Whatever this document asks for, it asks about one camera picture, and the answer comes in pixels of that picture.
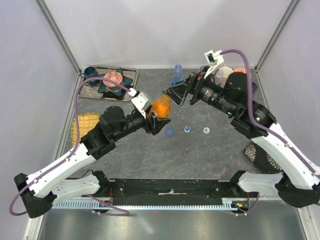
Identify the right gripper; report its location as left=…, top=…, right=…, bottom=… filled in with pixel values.
left=162, top=65, right=237, bottom=117

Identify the orange drink bottle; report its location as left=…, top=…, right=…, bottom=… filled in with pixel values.
left=151, top=99, right=171, bottom=119

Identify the blue bottle cap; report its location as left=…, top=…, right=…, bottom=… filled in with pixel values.
left=166, top=128, right=174, bottom=136

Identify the blue water bottle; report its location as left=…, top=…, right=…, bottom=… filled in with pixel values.
left=171, top=63, right=185, bottom=86

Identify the Pocari Sweat bottle cap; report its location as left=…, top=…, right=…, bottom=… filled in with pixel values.
left=184, top=126, right=191, bottom=133

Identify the green white bottle cap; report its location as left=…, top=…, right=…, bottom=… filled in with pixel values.
left=203, top=127, right=211, bottom=134

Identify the clear Pocari Sweat bottle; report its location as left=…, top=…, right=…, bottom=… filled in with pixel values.
left=214, top=66, right=234, bottom=88

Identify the orange bottle cap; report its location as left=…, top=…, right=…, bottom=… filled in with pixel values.
left=159, top=94, right=172, bottom=106

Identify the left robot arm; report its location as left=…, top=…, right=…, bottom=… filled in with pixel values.
left=14, top=106, right=171, bottom=219

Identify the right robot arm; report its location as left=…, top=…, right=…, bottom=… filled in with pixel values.
left=162, top=72, right=320, bottom=208

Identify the purple plastic cup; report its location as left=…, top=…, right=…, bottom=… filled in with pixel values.
left=198, top=65, right=209, bottom=73

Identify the blue star-shaped dish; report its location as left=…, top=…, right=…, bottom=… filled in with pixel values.
left=97, top=68, right=133, bottom=99

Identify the red patterned bowl on tray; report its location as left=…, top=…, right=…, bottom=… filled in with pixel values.
left=103, top=71, right=124, bottom=91

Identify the red white floral bowl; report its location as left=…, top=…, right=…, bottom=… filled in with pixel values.
left=233, top=67, right=248, bottom=74

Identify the yellow woven plate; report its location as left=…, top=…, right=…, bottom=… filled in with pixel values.
left=70, top=112, right=100, bottom=147

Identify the metal tray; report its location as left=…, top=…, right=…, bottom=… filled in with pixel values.
left=79, top=65, right=139, bottom=102

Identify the blue ceramic cup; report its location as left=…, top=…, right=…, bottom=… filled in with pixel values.
left=80, top=66, right=100, bottom=86

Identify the black floral rectangular dish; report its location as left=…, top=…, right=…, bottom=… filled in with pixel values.
left=243, top=142, right=284, bottom=174

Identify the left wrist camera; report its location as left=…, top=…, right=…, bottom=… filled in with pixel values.
left=128, top=88, right=151, bottom=119

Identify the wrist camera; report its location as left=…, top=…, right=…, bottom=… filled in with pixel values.
left=204, top=50, right=224, bottom=79
left=128, top=88, right=151, bottom=119

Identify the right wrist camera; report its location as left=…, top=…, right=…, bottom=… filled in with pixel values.
left=204, top=50, right=224, bottom=79

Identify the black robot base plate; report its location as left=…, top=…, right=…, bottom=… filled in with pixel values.
left=93, top=177, right=258, bottom=205

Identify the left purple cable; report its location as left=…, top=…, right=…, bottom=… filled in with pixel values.
left=8, top=77, right=136, bottom=216

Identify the purple cable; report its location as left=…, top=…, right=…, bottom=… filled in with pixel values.
left=8, top=77, right=136, bottom=216
left=221, top=48, right=320, bottom=217

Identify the blue cable duct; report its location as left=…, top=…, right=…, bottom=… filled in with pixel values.
left=52, top=198, right=237, bottom=211

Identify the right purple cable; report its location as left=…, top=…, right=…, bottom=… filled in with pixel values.
left=221, top=48, right=320, bottom=217

